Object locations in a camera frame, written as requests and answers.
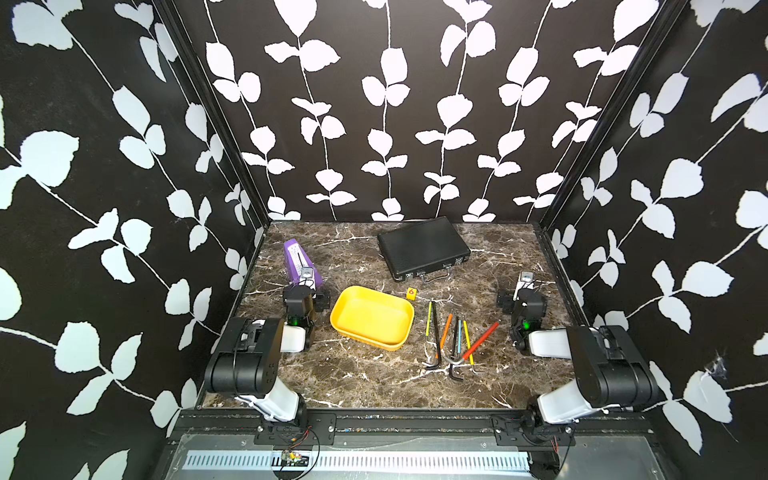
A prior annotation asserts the red-sleeved hex key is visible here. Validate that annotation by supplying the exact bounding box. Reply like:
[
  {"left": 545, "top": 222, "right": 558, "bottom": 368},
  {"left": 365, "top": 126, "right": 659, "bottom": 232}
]
[{"left": 461, "top": 322, "right": 500, "bottom": 361}]

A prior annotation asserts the yellow-sleeved hex key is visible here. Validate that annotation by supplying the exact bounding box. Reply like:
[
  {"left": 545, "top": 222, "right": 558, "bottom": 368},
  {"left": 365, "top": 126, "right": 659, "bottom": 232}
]
[{"left": 463, "top": 320, "right": 475, "bottom": 366}]

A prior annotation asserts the blue-sleeved hex key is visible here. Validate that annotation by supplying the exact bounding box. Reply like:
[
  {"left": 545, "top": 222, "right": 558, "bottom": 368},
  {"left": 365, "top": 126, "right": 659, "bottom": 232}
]
[{"left": 453, "top": 319, "right": 463, "bottom": 358}]

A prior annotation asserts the orange-sleeved hex key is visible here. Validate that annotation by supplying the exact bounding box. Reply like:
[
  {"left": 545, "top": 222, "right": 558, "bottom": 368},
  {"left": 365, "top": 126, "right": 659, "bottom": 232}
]
[{"left": 437, "top": 313, "right": 453, "bottom": 359}]

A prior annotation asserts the green-sleeved hex key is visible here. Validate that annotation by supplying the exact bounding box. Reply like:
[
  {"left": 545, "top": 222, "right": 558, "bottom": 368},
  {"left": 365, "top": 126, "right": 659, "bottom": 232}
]
[{"left": 425, "top": 300, "right": 433, "bottom": 338}]

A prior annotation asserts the large black hex key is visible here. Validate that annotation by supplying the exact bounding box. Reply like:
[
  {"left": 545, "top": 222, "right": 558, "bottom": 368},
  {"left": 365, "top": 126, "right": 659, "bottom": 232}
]
[{"left": 424, "top": 301, "right": 442, "bottom": 371}]

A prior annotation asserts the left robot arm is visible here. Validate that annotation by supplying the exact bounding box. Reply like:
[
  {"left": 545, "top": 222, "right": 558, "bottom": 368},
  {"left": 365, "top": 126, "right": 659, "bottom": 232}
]
[{"left": 204, "top": 285, "right": 330, "bottom": 428}]

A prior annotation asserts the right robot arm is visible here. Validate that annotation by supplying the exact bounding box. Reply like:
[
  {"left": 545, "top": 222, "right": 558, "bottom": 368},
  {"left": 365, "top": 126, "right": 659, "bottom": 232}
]
[{"left": 496, "top": 288, "right": 660, "bottom": 427}]

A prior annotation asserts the yellow plastic storage tray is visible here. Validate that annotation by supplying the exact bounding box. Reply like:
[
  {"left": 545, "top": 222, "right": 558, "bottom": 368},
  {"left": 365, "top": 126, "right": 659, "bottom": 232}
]
[{"left": 330, "top": 286, "right": 415, "bottom": 351}]

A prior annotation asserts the purple metronome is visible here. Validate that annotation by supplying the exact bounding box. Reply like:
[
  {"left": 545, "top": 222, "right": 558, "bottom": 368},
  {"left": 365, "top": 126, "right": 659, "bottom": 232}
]
[{"left": 283, "top": 239, "right": 324, "bottom": 291}]

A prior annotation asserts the black metal case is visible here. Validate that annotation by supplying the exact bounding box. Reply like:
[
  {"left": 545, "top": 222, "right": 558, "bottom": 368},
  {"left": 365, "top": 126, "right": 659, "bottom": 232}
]
[{"left": 377, "top": 217, "right": 471, "bottom": 282}]

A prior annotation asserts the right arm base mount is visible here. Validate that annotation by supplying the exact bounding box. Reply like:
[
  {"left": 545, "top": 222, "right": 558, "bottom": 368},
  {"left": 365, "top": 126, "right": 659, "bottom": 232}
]
[{"left": 490, "top": 410, "right": 574, "bottom": 450}]

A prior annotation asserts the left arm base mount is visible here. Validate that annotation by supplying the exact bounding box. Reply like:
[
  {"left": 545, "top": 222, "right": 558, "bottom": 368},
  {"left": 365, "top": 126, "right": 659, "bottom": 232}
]
[{"left": 253, "top": 409, "right": 337, "bottom": 447}]

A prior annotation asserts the white slotted cable duct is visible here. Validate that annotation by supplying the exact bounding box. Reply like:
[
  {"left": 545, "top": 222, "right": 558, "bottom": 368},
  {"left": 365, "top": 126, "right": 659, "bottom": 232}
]
[{"left": 181, "top": 450, "right": 532, "bottom": 476}]

